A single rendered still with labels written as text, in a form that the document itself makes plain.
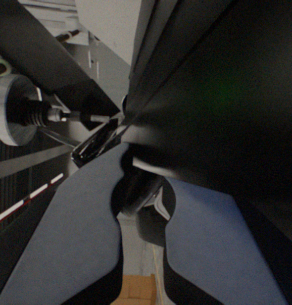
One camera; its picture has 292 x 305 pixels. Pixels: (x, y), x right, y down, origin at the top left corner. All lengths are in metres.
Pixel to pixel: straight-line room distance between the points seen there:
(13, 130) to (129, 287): 8.07
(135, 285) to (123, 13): 7.99
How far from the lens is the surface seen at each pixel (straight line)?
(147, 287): 8.23
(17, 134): 0.25
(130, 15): 0.53
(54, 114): 0.24
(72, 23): 0.82
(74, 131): 12.64
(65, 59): 0.38
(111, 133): 0.27
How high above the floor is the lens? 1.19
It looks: 4 degrees down
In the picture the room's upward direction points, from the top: 85 degrees counter-clockwise
